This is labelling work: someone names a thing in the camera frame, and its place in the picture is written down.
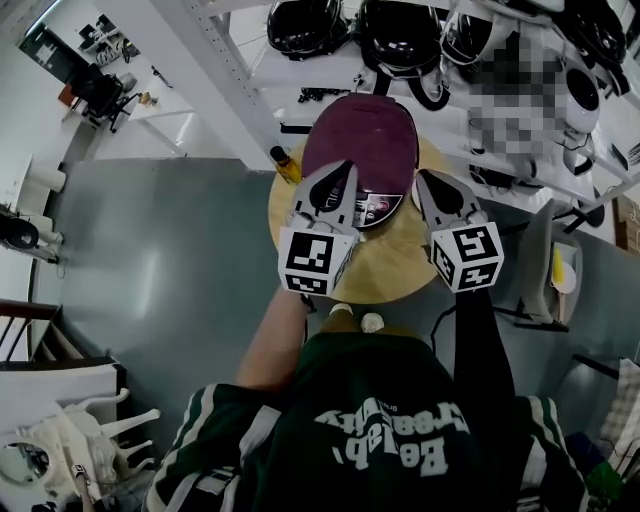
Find white cylindrical bin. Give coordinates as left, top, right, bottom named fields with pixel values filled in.
left=32, top=167, right=69, bottom=194

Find maroon rice cooker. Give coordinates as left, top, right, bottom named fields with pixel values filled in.
left=301, top=92, right=420, bottom=230

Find brown cardboard box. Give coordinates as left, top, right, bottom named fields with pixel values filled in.
left=612, top=194, right=640, bottom=251

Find black round floor device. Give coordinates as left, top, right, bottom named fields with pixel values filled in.
left=0, top=202, right=66, bottom=265

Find person's left forearm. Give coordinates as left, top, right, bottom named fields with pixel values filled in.
left=234, top=289, right=314, bottom=391

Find grey chair with black legs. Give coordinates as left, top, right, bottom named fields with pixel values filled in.
left=514, top=187, right=606, bottom=334

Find white dish with yellow item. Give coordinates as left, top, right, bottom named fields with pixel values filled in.
left=549, top=247, right=579, bottom=295

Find green striped jersey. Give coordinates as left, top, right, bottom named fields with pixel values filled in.
left=147, top=332, right=589, bottom=512

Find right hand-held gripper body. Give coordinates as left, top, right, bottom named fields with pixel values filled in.
left=424, top=210, right=506, bottom=294

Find tan trousers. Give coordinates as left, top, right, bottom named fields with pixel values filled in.
left=319, top=312, right=416, bottom=341

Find black office chair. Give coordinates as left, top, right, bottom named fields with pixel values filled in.
left=74, top=64, right=139, bottom=134

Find white square table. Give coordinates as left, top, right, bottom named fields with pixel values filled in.
left=127, top=92, right=196, bottom=156

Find person's right forearm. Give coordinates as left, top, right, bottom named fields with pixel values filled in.
left=452, top=288, right=516, bottom=401

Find dark wooden chair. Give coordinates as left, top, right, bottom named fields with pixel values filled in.
left=0, top=299, right=119, bottom=371

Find yellow oil bottle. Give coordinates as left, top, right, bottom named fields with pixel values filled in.
left=269, top=145, right=304, bottom=186

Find round wooden side table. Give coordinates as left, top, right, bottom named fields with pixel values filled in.
left=268, top=137, right=454, bottom=305

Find black metal bar frame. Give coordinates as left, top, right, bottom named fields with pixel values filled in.
left=572, top=353, right=621, bottom=379

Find white metal shelf rack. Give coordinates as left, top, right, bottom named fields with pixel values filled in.
left=94, top=0, right=640, bottom=211

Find black chain of parts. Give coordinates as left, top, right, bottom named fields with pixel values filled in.
left=298, top=87, right=351, bottom=104

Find white quilted foam pad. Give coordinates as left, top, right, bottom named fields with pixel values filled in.
left=599, top=357, right=640, bottom=451

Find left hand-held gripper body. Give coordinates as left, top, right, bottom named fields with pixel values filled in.
left=277, top=209, right=361, bottom=298

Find white carved chair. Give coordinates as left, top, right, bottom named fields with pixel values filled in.
left=0, top=387, right=161, bottom=512

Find cluttered white office desk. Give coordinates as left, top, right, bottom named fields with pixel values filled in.
left=74, top=12, right=139, bottom=66

